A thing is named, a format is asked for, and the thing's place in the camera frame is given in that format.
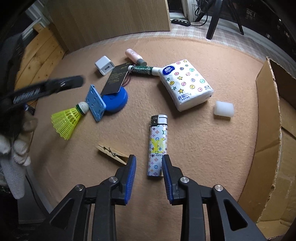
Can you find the pine plank headboard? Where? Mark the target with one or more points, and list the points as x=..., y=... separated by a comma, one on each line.
x=41, y=56

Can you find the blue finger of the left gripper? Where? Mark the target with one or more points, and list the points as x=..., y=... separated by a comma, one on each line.
x=46, y=88

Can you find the green white glue stick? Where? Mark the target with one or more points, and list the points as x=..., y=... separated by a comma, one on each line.
x=146, y=70

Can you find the pink lip balm tube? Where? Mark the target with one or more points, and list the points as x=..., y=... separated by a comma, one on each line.
x=135, y=58

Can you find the cardboard box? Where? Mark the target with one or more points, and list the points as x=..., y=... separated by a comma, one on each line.
x=268, y=196

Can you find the black card booklet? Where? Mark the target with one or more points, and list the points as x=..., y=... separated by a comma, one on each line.
x=115, y=80

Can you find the patterned tissue pack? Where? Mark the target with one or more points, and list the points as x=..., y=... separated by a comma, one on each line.
x=186, y=86

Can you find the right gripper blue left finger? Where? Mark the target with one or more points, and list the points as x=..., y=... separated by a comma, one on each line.
x=130, y=170

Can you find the black inline cable switch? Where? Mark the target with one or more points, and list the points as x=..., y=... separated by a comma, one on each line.
x=181, y=22

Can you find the wooden clothespin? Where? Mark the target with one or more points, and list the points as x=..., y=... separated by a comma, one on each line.
x=113, y=153

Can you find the blue round tape measure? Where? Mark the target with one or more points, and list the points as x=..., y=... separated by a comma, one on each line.
x=116, y=101

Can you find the white USB charger cube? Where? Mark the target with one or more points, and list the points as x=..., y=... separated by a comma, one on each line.
x=104, y=65

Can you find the white eraser block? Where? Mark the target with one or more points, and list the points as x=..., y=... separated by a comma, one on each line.
x=225, y=109

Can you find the light wood board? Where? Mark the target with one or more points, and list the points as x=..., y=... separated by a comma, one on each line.
x=82, y=23

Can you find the white gloved left hand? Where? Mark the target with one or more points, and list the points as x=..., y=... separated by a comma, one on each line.
x=15, y=156

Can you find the yellow plastic shuttlecock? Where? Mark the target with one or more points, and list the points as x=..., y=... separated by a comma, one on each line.
x=64, y=122

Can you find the patterned white lighter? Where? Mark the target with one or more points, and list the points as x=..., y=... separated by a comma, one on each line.
x=158, y=142

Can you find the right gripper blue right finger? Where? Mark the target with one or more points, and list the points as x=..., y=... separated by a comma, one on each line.
x=166, y=168

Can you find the blue plastic phone stand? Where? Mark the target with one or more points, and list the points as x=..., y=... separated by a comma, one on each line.
x=96, y=104

